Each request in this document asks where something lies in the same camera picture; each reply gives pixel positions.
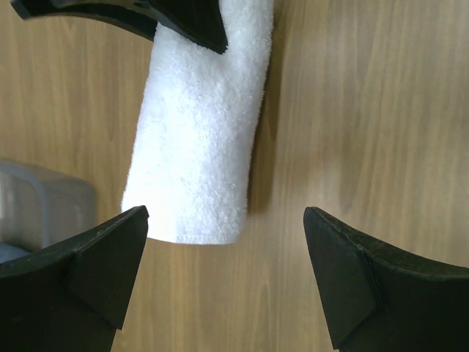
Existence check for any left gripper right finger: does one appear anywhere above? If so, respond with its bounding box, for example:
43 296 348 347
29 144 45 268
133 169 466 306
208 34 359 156
303 207 468 351

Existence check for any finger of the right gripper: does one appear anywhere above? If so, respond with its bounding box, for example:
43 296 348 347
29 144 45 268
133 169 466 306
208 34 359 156
10 0 228 54

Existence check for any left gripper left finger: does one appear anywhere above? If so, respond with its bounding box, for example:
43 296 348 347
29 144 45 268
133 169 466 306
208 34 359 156
1 206 149 352

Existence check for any white towel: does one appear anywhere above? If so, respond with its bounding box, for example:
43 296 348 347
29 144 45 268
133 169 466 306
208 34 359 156
121 1 274 245

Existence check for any clear plastic bin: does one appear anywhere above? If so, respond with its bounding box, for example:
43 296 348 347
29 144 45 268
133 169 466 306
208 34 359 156
1 159 96 263

